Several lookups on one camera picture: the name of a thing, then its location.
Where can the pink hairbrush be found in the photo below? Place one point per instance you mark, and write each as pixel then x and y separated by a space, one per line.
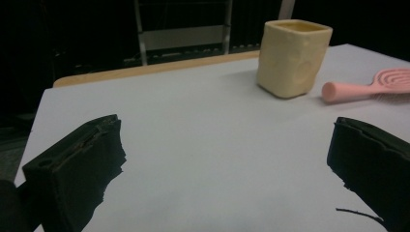
pixel 348 91

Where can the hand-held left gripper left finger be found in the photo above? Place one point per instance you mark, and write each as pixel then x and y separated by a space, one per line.
pixel 71 174

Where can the metal pole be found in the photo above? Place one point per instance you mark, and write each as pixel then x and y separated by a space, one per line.
pixel 286 9

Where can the wooden table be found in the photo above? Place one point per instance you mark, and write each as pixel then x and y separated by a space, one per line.
pixel 145 69

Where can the cream square cup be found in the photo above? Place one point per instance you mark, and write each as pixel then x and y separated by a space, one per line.
pixel 286 61

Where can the metal stand frame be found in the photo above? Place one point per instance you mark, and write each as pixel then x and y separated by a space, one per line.
pixel 180 37

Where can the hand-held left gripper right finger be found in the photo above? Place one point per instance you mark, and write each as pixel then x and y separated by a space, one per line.
pixel 374 164

